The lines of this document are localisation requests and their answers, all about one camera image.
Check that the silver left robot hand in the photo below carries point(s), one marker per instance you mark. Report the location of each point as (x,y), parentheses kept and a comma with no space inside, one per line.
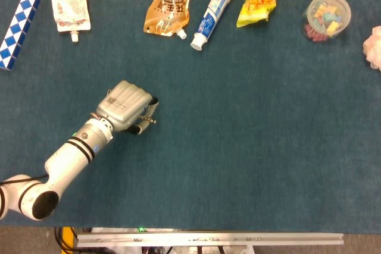
(125,105)

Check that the silver metal bead rod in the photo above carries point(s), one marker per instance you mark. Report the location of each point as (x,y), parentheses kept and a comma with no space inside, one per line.
(152,121)

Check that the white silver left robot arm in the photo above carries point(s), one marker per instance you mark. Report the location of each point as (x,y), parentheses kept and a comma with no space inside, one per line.
(68,156)

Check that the yellow snack packet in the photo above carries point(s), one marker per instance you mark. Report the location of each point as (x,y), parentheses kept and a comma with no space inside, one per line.
(257,7)

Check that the teal felt table cloth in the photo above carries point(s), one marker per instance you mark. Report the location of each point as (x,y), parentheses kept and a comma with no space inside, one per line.
(223,132)

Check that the white spouted drink pouch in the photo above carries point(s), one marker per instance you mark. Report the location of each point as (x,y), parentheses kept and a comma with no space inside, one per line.
(70,10)

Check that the orange spouted food pouch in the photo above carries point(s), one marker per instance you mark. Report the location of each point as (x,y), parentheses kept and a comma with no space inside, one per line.
(169,4)

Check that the blue white toothpaste tube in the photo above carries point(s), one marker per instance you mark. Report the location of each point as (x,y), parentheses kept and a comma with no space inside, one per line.
(212,13)

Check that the blue white snake puzzle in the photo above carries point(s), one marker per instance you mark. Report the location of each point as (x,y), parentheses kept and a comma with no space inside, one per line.
(18,28)

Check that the clear jar of binder clips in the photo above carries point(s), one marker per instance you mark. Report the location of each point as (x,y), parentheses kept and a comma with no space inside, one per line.
(327,16)

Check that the pale pink bath pouf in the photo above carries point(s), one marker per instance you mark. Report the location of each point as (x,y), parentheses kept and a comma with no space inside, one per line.
(373,47)

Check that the aluminium profile rail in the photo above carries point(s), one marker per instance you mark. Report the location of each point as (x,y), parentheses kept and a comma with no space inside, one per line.
(208,239)

